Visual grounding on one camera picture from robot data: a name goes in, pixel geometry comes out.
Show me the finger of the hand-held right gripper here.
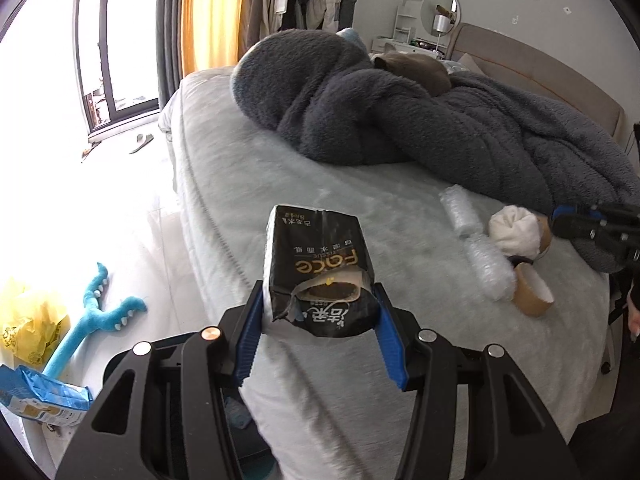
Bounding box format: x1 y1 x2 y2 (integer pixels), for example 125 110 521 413
550 201 640 272

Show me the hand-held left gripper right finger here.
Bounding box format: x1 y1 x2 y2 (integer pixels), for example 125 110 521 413
370 282 581 480

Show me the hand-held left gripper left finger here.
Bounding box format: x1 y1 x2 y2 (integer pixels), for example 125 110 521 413
55 281 266 480

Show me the white cloth ball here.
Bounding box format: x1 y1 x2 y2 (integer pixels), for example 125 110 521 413
487 205 543 257

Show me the black tissue pack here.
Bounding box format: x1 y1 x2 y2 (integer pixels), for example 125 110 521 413
262 205 383 348

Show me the bubble wrap roll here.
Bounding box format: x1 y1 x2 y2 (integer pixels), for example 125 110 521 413
464 234 518 303
440 185 482 238

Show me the brown cardboard tape roll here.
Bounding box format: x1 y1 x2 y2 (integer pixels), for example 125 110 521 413
534 215 554 261
515 262 556 318

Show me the turquoise plush toy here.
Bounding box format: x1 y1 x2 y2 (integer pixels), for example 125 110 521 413
42 262 148 378

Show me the beige padded headboard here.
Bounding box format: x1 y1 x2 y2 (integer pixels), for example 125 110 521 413
447 22 626 151

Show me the dark grey fluffy blanket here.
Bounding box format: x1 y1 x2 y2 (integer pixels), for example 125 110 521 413
230 30 640 273

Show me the blue snack packet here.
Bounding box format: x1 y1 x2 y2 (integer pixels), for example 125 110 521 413
0 364 93 428

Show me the yellow plastic bag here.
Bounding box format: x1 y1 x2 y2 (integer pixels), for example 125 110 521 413
0 277 71 366

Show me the grey-brown cat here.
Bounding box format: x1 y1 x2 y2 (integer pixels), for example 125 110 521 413
372 50 453 96

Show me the person's dark clothing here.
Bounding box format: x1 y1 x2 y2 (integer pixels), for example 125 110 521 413
570 407 640 480

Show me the round vanity mirror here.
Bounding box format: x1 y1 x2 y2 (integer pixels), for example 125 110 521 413
420 0 461 53

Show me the white desktop shelf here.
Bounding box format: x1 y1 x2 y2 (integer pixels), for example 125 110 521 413
392 0 426 43

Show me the light blue plush toy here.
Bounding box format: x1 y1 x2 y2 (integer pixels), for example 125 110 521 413
335 27 368 53

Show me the dark grey curtain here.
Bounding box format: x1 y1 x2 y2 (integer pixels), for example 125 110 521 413
157 0 188 111

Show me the yellow curtain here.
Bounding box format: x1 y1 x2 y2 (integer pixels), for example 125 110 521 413
182 0 248 76

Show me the black framed window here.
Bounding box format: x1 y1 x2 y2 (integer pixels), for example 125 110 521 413
0 0 162 137

